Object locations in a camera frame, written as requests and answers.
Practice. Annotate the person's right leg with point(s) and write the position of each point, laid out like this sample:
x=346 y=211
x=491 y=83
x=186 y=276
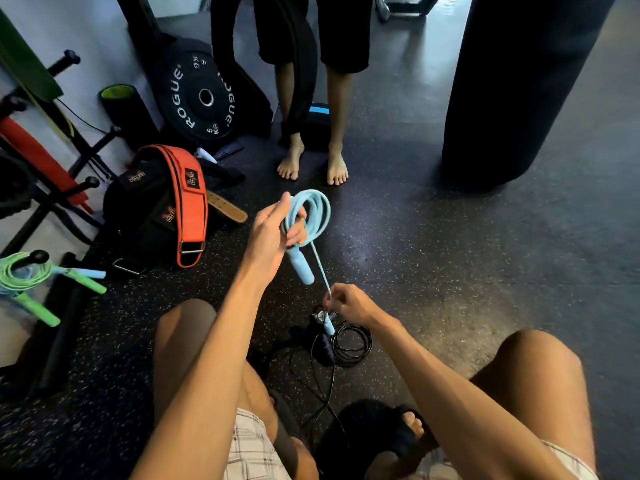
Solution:
x=540 y=394

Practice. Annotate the plaid shorts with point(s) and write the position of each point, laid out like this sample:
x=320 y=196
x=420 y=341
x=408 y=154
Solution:
x=252 y=447

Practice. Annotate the person's left leg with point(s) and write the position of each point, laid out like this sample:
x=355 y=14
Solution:
x=180 y=344

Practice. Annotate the person's left forearm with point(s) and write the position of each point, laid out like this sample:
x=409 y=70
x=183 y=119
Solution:
x=210 y=374

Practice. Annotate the black storage rack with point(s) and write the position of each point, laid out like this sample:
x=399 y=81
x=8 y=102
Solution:
x=55 y=159

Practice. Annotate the black machine base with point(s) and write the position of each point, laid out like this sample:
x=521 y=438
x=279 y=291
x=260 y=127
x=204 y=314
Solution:
x=405 y=4

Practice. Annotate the black upright frame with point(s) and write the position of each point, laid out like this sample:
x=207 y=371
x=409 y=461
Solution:
x=137 y=24

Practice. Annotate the black bumper plate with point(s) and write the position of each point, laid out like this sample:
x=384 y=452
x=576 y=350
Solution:
x=197 y=92

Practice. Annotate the black foam roller green core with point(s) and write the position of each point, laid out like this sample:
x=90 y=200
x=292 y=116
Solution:
x=125 y=112

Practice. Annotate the person's right fingers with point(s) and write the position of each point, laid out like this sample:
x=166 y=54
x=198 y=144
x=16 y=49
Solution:
x=334 y=295

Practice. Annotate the person's leg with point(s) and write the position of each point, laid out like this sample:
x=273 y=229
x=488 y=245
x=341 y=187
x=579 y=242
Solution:
x=180 y=344
x=540 y=394

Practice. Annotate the orange weightlifting belt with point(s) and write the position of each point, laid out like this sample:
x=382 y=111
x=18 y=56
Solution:
x=187 y=199

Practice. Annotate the black sandal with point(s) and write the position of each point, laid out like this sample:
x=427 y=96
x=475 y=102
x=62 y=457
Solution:
x=380 y=429

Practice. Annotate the black weightlifting belt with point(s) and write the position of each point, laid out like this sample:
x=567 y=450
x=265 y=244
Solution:
x=137 y=214

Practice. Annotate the black box blue stripe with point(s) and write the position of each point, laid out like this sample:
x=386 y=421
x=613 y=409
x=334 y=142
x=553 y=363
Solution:
x=317 y=125

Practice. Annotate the black punching bag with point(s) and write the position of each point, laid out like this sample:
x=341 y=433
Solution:
x=515 y=84

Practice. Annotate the person's left hand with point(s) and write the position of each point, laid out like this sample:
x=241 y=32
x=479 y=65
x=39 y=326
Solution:
x=266 y=244

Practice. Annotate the tan leather belt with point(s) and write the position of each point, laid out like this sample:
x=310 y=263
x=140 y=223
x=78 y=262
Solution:
x=227 y=207

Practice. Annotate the person's left thumb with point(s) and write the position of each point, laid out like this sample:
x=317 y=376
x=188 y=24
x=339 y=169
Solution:
x=279 y=207

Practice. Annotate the person's right forearm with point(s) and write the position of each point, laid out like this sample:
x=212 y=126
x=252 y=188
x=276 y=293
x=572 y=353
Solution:
x=460 y=399

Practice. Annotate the person's right hand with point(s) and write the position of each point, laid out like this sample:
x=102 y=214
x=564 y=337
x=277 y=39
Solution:
x=356 y=305

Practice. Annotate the black resistance band loop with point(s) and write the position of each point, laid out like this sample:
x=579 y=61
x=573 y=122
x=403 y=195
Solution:
x=300 y=59

